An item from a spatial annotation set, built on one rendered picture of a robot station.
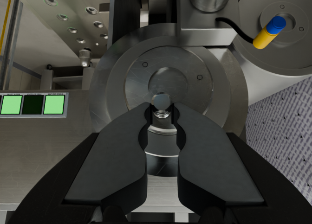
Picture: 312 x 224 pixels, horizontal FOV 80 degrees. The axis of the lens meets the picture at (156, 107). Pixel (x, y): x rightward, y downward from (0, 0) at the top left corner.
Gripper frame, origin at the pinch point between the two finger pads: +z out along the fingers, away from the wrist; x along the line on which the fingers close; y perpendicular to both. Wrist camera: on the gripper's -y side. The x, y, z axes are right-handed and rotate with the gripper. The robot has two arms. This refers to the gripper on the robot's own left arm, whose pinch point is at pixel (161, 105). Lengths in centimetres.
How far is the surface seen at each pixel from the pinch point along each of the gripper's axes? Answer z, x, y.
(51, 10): 30.2, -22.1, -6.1
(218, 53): 6.7, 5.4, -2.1
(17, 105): 33, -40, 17
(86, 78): 256, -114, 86
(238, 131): 2.0, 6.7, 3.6
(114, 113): 2.8, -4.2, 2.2
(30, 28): 212, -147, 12
